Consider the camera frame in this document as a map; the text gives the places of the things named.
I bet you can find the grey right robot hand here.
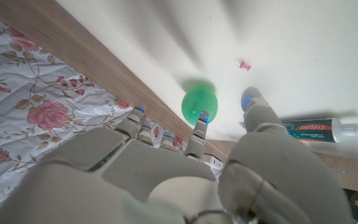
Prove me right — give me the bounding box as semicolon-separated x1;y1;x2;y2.
0;86;354;224

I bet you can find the pink push pin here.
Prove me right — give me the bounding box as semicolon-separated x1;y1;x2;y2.
236;60;252;72

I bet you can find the green Colgate toothpaste tube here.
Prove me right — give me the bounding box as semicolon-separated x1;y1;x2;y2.
280;118;358;144

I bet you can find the white power strip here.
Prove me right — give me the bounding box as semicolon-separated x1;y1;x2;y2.
202;154;224;170

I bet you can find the green egg-shaped ball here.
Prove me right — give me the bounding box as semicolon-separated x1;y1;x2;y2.
181;85;219;126

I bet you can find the floral backdrop cloth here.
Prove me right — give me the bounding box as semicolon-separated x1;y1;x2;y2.
0;7;224;216

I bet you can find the cream table mat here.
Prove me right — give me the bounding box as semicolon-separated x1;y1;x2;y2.
56;0;358;154

